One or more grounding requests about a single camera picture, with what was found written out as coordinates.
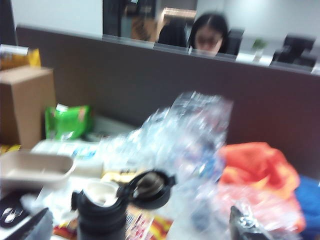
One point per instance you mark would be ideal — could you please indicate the small green potted plant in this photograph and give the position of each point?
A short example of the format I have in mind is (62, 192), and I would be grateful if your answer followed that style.
(259, 48)

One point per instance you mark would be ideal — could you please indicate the black computer monitor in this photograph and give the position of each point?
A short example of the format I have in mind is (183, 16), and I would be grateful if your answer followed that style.
(295, 50)

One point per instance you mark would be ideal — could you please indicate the clear crumpled plastic bag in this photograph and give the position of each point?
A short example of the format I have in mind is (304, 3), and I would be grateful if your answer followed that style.
(170, 140)

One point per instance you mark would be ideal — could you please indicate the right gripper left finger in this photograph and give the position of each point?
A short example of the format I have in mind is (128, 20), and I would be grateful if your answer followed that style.
(37, 230)

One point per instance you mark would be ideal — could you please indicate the white box with blue print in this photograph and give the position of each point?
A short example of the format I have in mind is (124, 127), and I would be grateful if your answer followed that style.
(75, 152)

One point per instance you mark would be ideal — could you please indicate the person with black hair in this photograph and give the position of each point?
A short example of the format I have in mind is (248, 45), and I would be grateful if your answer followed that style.
(210, 32)

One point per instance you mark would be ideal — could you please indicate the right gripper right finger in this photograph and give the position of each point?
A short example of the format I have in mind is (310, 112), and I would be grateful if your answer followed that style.
(243, 230)

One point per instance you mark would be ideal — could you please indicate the green snack bag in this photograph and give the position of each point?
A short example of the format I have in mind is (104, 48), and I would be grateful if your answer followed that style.
(67, 122)

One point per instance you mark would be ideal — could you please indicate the beige paper bowl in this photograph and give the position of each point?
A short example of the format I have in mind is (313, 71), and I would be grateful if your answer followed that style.
(32, 170)

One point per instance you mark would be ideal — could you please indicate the brown desk partition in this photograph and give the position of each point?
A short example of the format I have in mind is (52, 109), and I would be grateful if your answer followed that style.
(150, 87)

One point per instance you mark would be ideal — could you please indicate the black flat tray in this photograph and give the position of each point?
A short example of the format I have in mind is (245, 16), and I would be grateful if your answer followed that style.
(10, 201)

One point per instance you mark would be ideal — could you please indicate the black thermos with flip lid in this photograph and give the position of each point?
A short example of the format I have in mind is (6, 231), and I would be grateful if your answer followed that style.
(100, 220)

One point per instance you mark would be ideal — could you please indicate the blue cloth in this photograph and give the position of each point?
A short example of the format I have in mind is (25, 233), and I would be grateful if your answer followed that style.
(310, 207)

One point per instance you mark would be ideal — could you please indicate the orange red plastic bag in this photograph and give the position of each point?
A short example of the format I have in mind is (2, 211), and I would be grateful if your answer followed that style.
(260, 170)

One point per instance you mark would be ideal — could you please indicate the black office chair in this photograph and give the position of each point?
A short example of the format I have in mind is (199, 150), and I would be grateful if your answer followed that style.
(235, 41)
(172, 36)

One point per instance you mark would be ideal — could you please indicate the brown cardboard box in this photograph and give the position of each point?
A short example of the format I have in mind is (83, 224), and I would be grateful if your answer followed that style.
(25, 105)

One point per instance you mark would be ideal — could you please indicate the yellow printed carton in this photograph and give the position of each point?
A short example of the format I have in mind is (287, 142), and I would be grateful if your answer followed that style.
(22, 58)

